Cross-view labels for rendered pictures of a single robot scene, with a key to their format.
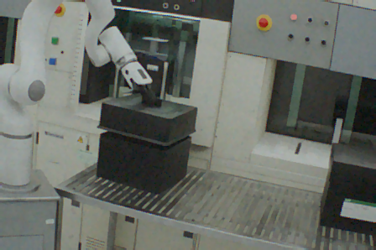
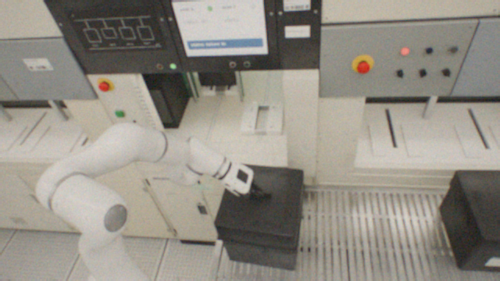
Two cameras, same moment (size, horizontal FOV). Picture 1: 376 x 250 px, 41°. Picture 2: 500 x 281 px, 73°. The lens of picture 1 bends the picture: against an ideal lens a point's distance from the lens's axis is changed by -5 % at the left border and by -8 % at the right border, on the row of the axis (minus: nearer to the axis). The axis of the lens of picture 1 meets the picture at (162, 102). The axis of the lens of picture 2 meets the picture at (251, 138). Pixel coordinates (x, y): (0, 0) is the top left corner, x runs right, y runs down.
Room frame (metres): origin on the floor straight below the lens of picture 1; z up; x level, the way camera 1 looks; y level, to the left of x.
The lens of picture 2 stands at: (1.32, 0.09, 2.09)
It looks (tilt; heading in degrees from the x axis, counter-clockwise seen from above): 46 degrees down; 356
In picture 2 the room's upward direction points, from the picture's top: 9 degrees counter-clockwise
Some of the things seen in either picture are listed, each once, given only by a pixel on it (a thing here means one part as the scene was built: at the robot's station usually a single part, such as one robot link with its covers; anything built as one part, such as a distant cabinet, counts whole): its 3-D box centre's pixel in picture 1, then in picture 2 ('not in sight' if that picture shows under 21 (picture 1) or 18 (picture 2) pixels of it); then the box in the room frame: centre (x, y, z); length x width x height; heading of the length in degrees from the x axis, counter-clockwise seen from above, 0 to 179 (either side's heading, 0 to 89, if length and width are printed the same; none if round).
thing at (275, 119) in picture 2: not in sight; (262, 118); (2.61, -0.07, 0.89); 0.22 x 0.21 x 0.04; 163
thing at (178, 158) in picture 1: (144, 156); (265, 224); (2.03, 0.04, 0.85); 0.28 x 0.28 x 0.17; 67
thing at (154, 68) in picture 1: (150, 66); (217, 58); (3.00, 0.09, 1.06); 0.24 x 0.20 x 0.32; 73
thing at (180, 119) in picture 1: (149, 113); (261, 200); (2.03, 0.04, 1.02); 0.29 x 0.29 x 0.13; 67
